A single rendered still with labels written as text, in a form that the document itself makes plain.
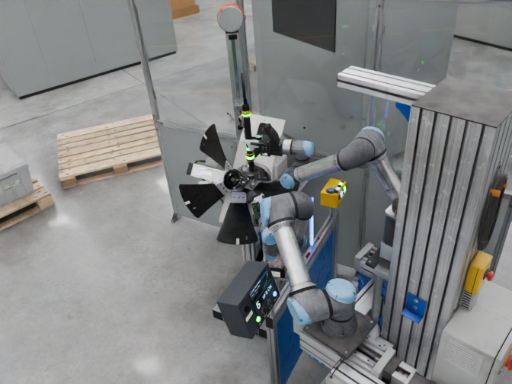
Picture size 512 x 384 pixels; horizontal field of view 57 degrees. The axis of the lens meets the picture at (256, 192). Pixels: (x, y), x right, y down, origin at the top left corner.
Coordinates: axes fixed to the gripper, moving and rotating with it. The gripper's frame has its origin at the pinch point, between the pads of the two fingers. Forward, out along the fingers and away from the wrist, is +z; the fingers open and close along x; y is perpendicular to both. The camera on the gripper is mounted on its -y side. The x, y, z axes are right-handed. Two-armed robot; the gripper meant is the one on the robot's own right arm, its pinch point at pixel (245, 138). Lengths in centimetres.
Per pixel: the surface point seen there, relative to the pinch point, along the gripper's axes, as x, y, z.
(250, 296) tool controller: -81, 24, -28
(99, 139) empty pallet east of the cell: 185, 134, 251
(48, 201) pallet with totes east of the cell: 78, 141, 241
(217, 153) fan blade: 10.3, 18.2, 22.2
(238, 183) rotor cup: -4.5, 25.9, 4.6
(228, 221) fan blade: -17.1, 43.3, 7.8
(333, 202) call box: 14, 44, -44
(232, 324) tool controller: -88, 35, -22
